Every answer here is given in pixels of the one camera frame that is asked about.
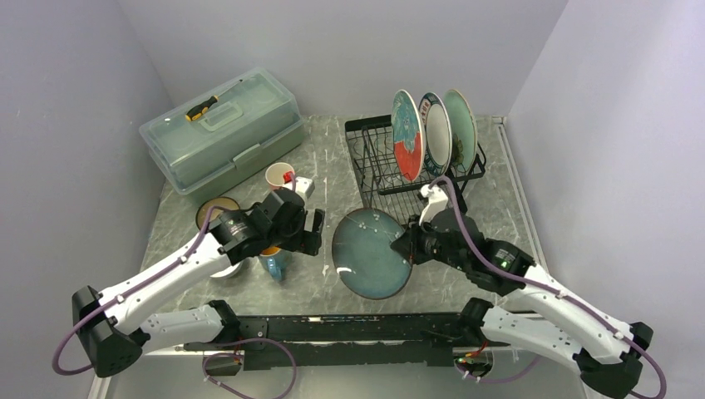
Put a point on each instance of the brown glazed bowl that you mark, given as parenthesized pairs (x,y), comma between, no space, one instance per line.
(213,208)

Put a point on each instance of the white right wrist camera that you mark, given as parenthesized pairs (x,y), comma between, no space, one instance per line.
(436,201)

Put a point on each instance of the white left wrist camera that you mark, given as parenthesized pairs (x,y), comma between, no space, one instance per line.
(302,186)

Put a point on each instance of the dark blue speckled plate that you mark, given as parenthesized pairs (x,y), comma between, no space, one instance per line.
(363,257)

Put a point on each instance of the green translucent plastic storage box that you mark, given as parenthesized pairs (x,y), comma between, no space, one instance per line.
(248,129)

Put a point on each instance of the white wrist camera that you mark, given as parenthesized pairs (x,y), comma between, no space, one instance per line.
(302,186)
(436,201)

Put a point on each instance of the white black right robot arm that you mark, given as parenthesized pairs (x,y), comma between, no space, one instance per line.
(605,352)

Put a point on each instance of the yellow black handled screwdriver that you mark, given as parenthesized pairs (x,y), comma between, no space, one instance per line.
(197,111)

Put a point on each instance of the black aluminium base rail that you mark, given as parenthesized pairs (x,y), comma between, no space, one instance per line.
(276,341)

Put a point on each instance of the red teal rimmed plate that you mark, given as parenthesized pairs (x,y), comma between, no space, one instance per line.
(438,134)

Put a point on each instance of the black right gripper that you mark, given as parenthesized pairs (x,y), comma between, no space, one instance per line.
(407,245)

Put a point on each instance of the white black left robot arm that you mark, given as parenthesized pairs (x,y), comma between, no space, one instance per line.
(118,324)

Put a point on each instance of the light blue flower plate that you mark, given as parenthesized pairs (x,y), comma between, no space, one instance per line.
(464,130)

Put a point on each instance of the white ceramic bowl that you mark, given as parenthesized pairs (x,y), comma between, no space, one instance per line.
(229,272)

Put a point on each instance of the blue mug orange inside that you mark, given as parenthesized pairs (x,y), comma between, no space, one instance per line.
(274,261)

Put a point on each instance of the pink ceramic mug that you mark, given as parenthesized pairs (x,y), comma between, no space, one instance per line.
(280,175)

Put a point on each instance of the red teal flower plate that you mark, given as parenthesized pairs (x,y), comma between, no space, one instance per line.
(407,136)

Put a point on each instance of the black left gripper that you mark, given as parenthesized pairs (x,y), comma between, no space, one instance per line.
(305,240)

